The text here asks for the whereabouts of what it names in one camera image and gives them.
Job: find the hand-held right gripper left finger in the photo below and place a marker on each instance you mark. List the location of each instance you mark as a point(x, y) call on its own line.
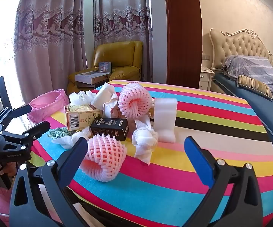
point(76, 156)

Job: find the yellow leather armchair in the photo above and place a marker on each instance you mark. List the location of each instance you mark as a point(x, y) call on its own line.
point(127, 52)

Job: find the bed with blue sheet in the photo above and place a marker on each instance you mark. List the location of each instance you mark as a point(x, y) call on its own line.
point(264, 113)

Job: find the green patterned wrapper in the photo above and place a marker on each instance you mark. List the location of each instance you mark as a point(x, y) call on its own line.
point(58, 132)

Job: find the beige tufted headboard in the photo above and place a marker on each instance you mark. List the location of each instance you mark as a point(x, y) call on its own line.
point(240, 42)

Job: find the thick white foam block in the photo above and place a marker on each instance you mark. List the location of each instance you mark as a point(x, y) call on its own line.
point(164, 120)

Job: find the pink bag-lined trash bin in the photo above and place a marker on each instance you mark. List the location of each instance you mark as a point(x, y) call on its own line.
point(46, 106)

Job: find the flat dark box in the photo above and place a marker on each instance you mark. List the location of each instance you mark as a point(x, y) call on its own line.
point(86, 85)

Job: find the white plastic bag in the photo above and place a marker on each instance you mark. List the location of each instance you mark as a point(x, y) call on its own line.
point(79, 98)

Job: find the beige carton box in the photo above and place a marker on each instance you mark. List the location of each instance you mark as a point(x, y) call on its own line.
point(79, 118)

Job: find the black carton box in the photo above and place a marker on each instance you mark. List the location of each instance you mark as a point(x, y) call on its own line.
point(108, 127)

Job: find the wall switch plate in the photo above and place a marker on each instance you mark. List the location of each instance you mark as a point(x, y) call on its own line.
point(205, 57)

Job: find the crumpled white paper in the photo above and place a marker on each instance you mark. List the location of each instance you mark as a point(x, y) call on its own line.
point(65, 140)

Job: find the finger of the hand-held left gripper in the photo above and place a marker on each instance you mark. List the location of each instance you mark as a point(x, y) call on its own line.
point(35, 128)
point(20, 112)

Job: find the striped pillow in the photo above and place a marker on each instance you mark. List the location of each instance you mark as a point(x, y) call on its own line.
point(254, 86)

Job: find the white wrapper with print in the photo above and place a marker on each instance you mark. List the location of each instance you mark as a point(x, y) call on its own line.
point(110, 108)

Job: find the grey patterned blanket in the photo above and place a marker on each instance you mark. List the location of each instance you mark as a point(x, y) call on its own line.
point(252, 68)

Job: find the flat white cardboard box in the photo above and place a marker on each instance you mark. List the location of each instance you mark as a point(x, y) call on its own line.
point(91, 76)

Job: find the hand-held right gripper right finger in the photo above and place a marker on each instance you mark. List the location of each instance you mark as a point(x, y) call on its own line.
point(198, 160)

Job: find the large pink foam fruit net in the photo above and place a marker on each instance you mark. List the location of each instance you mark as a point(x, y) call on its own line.
point(136, 99)

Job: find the white nightstand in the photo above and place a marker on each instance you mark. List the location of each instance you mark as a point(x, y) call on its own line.
point(206, 78)

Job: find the brown wooden door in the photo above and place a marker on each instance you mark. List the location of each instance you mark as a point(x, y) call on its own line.
point(183, 33)

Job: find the black chair backrest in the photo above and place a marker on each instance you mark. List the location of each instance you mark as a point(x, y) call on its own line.
point(3, 92)

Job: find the beige lace curtain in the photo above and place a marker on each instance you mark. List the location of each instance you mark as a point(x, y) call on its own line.
point(51, 40)
point(122, 16)

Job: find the small blue and white box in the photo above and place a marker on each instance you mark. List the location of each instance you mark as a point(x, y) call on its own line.
point(105, 66)

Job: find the white foam sheet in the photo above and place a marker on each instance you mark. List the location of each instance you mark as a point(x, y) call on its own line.
point(103, 94)

